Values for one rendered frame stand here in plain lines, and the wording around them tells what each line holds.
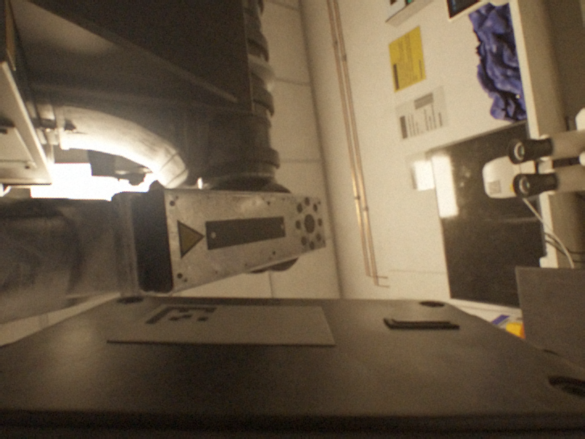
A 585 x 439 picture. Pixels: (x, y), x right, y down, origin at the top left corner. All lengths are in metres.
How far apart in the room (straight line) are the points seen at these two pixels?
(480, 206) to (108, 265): 1.39
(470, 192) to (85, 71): 1.40
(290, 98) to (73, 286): 2.26
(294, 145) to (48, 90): 2.07
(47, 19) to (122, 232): 0.14
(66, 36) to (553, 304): 1.09
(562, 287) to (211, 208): 0.94
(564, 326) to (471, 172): 0.69
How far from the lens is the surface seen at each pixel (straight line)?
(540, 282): 1.08
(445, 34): 1.97
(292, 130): 2.36
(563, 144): 0.71
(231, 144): 0.42
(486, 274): 1.53
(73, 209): 0.28
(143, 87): 0.34
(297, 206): 0.38
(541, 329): 1.12
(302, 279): 2.24
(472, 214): 1.51
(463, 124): 1.81
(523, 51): 1.37
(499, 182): 0.98
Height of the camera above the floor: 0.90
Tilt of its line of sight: 55 degrees up
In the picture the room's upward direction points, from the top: 99 degrees counter-clockwise
